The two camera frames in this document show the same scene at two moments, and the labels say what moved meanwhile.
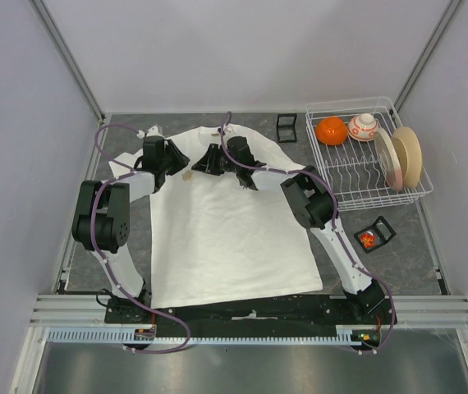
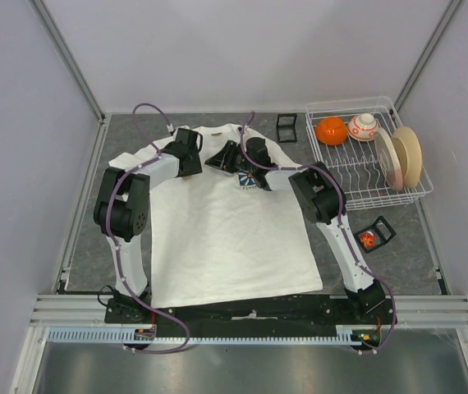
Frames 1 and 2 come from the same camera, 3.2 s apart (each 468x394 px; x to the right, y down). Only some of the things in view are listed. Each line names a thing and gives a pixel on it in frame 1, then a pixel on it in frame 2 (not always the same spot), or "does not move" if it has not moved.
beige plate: [410, 153] does not move
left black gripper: [181, 159] → [196, 167]
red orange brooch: [368, 240] does not move
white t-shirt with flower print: [216, 239] does not move
